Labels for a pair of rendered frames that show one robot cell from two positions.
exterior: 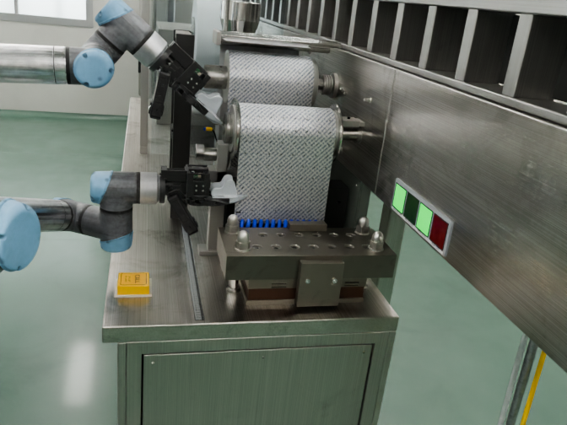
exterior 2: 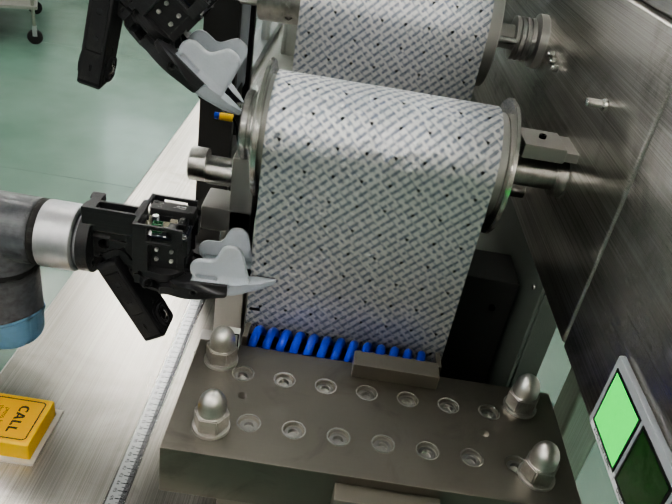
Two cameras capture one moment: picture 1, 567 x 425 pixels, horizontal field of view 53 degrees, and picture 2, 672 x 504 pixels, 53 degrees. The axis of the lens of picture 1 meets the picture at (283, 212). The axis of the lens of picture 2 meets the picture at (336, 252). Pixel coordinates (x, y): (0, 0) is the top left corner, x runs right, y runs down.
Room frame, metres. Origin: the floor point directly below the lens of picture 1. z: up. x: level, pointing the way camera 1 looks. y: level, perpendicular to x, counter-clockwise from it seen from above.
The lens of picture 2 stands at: (0.73, -0.11, 1.52)
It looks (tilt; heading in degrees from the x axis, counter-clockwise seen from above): 31 degrees down; 13
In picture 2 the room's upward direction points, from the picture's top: 10 degrees clockwise
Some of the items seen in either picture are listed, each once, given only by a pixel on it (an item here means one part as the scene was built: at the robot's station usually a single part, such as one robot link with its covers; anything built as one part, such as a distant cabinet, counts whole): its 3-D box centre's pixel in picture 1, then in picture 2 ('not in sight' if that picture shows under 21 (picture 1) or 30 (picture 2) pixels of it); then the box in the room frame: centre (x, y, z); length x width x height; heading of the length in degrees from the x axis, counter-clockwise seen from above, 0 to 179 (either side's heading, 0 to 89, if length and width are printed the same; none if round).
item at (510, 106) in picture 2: (332, 133); (496, 166); (1.43, -0.10, 1.25); 0.15 x 0.01 x 0.15; 15
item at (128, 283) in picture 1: (133, 283); (12, 425); (1.15, 0.33, 0.91); 0.07 x 0.07 x 0.02; 15
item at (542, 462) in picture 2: (377, 239); (543, 460); (1.23, -0.23, 1.05); 0.04 x 0.04 x 0.04
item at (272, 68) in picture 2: (233, 128); (264, 127); (1.37, 0.14, 1.25); 0.15 x 0.01 x 0.15; 15
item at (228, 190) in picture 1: (229, 190); (233, 268); (1.29, 0.13, 1.12); 0.09 x 0.03 x 0.06; 104
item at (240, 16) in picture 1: (240, 10); not in sight; (2.09, 0.23, 1.50); 0.14 x 0.14 x 0.06
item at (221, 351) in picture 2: (232, 223); (222, 343); (1.24, 0.12, 1.05); 0.04 x 0.04 x 0.04
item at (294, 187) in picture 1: (283, 190); (355, 281); (1.34, 0.01, 1.11); 0.23 x 0.01 x 0.18; 105
